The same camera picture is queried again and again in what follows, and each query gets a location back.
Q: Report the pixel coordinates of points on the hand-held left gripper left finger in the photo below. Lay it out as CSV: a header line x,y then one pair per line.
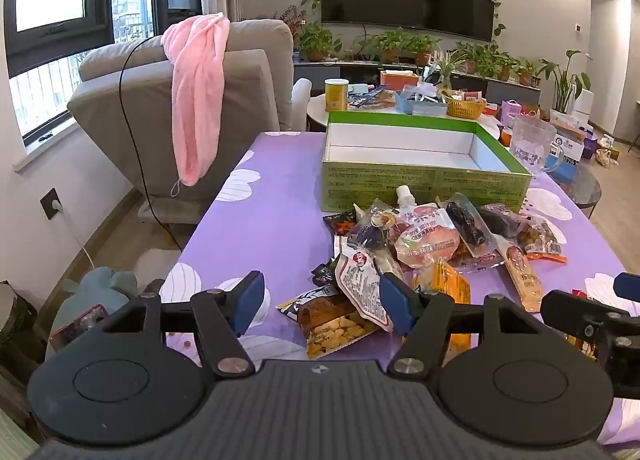
x,y
250,302

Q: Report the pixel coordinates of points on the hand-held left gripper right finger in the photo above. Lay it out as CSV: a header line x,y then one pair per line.
x,y
395,299

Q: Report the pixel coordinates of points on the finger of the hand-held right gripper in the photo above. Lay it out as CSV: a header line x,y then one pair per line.
x,y
570,312
629,285

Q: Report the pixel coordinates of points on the white red-label snack packet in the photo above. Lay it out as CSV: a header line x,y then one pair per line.
x,y
357,285

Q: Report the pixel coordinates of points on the orange snack packet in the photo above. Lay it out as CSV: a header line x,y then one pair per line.
x,y
450,285

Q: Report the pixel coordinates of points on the long brown snack bar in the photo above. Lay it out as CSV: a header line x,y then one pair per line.
x,y
522,275

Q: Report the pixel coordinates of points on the pink jelly drink pouch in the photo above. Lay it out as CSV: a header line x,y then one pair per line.
x,y
425,240

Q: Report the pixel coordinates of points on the patterned peanut snack packet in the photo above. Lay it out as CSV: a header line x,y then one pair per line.
x,y
330,327

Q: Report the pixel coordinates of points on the small black snack packet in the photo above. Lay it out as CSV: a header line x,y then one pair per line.
x,y
325,274

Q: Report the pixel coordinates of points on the black red snack packet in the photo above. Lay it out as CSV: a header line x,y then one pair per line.
x,y
340,224

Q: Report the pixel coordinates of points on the clear fried snack packet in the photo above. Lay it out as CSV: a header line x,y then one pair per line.
x,y
480,260

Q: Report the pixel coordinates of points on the purple dark snack packet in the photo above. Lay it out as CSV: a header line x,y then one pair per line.
x,y
502,225

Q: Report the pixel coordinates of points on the green cardboard box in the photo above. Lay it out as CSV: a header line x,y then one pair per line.
x,y
380,185

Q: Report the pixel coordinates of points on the purple floral tablecloth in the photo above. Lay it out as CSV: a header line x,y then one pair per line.
x,y
280,220

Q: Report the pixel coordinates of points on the dark round glass table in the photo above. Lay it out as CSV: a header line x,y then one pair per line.
x,y
585,192

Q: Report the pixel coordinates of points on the white blue printed box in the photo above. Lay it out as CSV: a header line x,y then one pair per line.
x,y
565,147

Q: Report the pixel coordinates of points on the teal plush toy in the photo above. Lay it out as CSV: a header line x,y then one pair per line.
x,y
95,290

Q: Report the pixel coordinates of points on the smartphone in red case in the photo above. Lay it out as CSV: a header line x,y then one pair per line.
x,y
80,327

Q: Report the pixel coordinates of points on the clear plastic pitcher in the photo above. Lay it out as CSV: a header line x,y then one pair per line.
x,y
532,140

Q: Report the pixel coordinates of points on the orange cup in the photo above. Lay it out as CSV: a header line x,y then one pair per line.
x,y
506,136

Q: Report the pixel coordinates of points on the white cabinet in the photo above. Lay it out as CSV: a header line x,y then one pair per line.
x,y
585,100

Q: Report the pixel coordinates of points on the blue plastic basket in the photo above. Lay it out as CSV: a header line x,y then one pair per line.
x,y
425,110

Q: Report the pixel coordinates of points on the yellow woven basket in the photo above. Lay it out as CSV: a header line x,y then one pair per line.
x,y
465,110

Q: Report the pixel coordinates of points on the white round table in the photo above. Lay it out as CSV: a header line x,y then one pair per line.
x,y
317,112

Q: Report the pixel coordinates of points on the blue striped packet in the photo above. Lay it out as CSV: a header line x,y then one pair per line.
x,y
370,97

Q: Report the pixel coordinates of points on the pink towel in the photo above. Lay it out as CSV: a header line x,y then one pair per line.
x,y
197,105

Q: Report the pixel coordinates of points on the pink gift bag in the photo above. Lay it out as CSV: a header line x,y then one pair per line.
x,y
510,112

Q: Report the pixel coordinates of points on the yellow canister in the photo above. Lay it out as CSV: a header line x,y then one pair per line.
x,y
336,97

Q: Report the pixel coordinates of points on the large-leaf potted plant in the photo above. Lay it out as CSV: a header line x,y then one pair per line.
x,y
565,85

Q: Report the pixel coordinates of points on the orange tissue box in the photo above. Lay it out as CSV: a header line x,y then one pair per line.
x,y
397,80

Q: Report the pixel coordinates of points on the spider plant in vase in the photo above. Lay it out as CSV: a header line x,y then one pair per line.
x,y
445,70

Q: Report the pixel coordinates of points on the potted green plant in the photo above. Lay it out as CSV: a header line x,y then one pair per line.
x,y
472,57
315,42
527,72
420,47
385,45

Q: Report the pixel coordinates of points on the dark round stool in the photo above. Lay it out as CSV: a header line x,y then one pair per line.
x,y
15,325

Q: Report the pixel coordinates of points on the grey armchair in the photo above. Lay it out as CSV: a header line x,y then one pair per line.
x,y
100,115

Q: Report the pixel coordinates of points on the red flower bouquet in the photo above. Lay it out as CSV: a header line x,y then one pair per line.
x,y
290,22

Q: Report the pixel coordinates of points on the wall socket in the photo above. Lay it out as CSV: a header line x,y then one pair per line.
x,y
50,205

